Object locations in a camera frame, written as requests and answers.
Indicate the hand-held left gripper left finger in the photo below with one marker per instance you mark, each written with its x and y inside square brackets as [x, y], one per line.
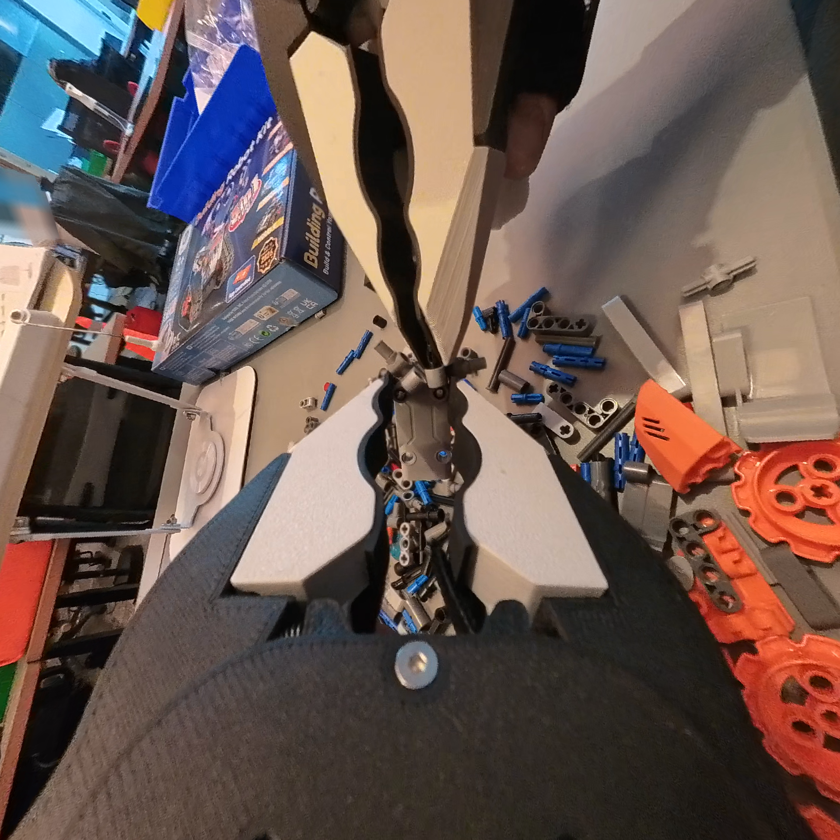
[308, 525]

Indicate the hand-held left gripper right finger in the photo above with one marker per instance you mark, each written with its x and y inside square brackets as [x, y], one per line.
[531, 525]

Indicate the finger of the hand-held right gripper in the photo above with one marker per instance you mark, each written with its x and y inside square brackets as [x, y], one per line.
[328, 131]
[446, 98]

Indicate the grey building piece assembly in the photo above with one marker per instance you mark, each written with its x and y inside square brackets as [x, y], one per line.
[423, 426]

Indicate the pile of small building pieces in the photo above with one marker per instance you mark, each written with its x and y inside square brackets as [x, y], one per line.
[563, 359]

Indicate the person's right forearm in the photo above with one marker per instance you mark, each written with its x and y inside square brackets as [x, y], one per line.
[544, 46]

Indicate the person's right hand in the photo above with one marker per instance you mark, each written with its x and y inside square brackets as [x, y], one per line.
[531, 131]

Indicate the blue plastic bin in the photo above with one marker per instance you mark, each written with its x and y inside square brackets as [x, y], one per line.
[216, 144]
[197, 88]

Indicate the dark grey panel piece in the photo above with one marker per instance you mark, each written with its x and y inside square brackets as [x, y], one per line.
[656, 505]

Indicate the white plastic tray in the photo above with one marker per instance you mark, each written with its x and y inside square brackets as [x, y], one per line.
[223, 420]

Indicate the blue building set box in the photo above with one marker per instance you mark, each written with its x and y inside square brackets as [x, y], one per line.
[262, 262]

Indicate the clear plastic bag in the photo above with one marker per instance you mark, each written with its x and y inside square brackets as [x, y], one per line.
[220, 26]

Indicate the orange curved panel piece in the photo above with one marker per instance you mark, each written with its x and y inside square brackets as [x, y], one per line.
[682, 439]

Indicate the black beam with holes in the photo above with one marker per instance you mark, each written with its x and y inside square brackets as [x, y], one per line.
[705, 558]

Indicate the yellow block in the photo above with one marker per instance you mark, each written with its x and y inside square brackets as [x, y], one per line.
[154, 13]

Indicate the light grey long slat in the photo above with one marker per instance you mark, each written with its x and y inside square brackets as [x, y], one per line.
[640, 341]

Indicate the clear acrylic stand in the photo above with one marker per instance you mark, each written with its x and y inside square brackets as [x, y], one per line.
[118, 388]

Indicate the black storage case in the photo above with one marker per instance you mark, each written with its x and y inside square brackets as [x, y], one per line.
[85, 446]

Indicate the black bag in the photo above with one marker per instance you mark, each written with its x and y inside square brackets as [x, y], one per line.
[105, 216]

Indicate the red plastic part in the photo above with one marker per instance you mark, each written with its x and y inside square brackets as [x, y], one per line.
[141, 328]

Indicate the orange gear wheel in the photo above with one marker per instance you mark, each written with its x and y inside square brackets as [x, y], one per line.
[800, 702]
[823, 823]
[794, 492]

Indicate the dark grey beam piece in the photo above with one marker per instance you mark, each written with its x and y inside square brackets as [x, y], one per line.
[800, 584]

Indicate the light grey flat panels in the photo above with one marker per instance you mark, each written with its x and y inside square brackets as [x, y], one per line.
[768, 354]

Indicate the grey cross axle connector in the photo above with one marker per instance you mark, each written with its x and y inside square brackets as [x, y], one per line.
[718, 275]

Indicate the white cardboard box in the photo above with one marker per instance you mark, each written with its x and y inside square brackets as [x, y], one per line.
[33, 367]

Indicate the orange beam frame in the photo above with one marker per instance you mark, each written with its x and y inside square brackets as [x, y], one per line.
[748, 590]

